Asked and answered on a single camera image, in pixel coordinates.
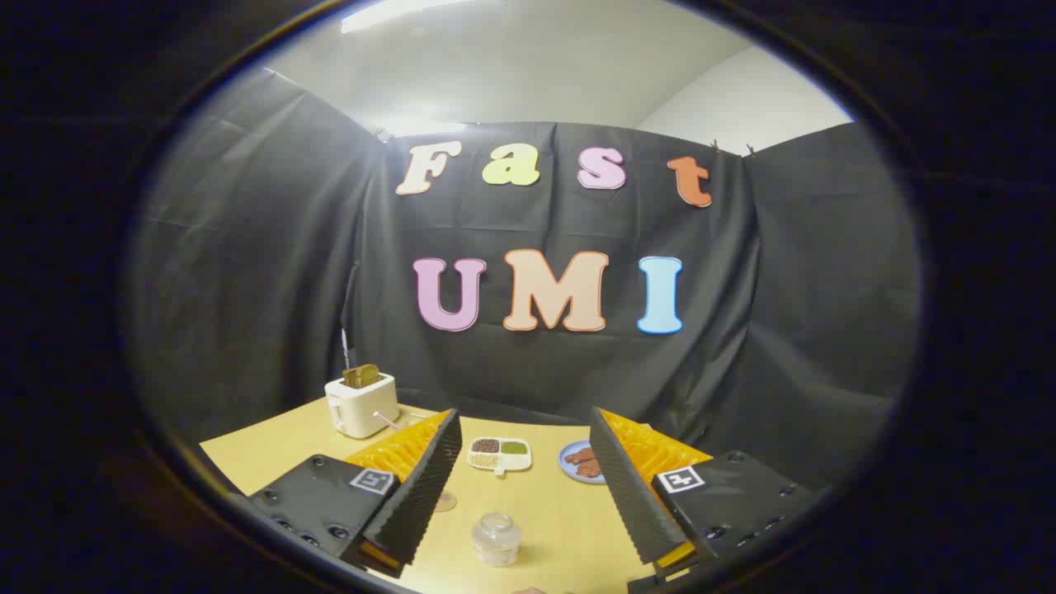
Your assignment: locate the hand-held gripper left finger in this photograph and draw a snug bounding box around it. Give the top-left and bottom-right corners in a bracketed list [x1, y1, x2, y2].
[247, 408, 464, 578]

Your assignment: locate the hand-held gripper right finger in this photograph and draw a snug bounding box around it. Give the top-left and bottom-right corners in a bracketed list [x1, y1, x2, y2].
[588, 406, 813, 591]

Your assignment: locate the clear plastic juice bottle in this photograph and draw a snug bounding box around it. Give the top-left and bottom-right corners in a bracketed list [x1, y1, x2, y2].
[472, 511, 522, 568]

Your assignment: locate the blue plate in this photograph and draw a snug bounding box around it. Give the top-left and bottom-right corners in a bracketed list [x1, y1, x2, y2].
[559, 440, 607, 484]

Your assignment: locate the white divided bean dish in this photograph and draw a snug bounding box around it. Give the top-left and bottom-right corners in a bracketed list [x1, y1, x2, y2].
[467, 436, 533, 477]

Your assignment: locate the wooden table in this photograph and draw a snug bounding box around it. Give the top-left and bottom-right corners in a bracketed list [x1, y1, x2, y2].
[200, 396, 719, 594]

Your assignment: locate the white toaster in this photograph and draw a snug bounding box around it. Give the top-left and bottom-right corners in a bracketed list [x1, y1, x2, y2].
[324, 373, 400, 439]

